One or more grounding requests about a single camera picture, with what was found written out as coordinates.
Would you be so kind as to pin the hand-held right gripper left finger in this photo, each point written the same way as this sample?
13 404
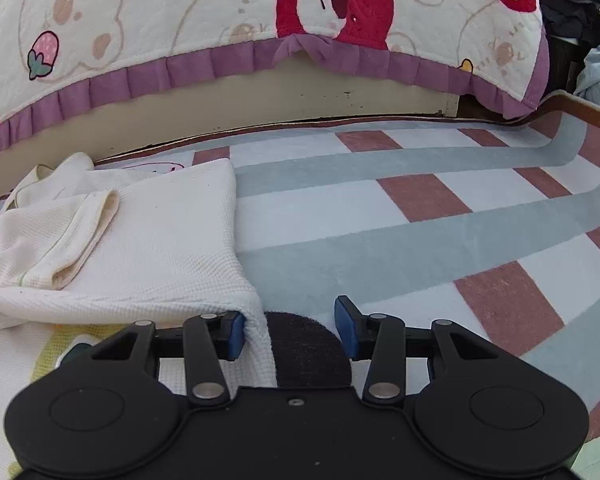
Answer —
236 335

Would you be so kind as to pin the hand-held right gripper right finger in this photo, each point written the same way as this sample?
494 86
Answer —
346 330

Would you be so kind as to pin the cream waffle pajama top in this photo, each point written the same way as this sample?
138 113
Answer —
155 240

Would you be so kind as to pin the dark brown cloth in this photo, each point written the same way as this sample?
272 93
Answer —
305 350

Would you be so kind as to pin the striped checked rug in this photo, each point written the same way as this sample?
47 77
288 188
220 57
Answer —
430 240

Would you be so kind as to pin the bear print quilt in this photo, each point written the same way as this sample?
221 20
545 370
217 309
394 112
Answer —
180 10

